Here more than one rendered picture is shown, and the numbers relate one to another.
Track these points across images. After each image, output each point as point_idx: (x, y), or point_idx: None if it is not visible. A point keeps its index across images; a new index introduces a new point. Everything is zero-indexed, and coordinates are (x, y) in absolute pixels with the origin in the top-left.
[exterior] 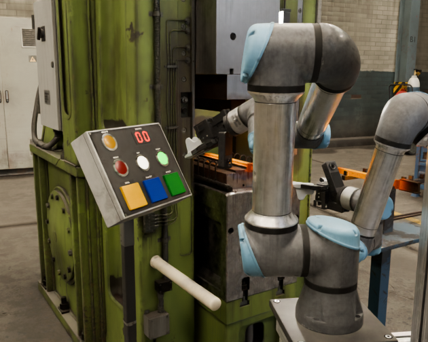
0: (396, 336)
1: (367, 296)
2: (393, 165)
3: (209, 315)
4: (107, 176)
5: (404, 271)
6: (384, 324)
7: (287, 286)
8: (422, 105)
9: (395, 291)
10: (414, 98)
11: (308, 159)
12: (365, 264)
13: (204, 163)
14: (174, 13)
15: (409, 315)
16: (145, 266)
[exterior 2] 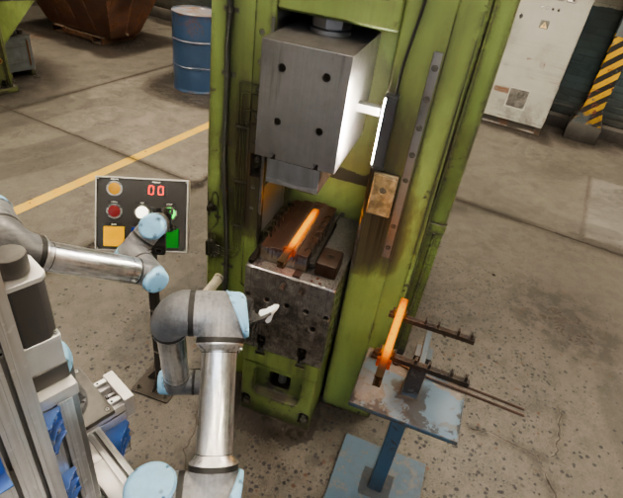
0: (116, 458)
1: (505, 437)
2: (159, 347)
3: None
4: (96, 214)
5: (613, 454)
6: (388, 466)
7: (308, 366)
8: (174, 317)
9: (548, 459)
10: (173, 306)
11: (405, 269)
12: (579, 410)
13: (271, 222)
14: (248, 76)
15: (507, 489)
16: (210, 276)
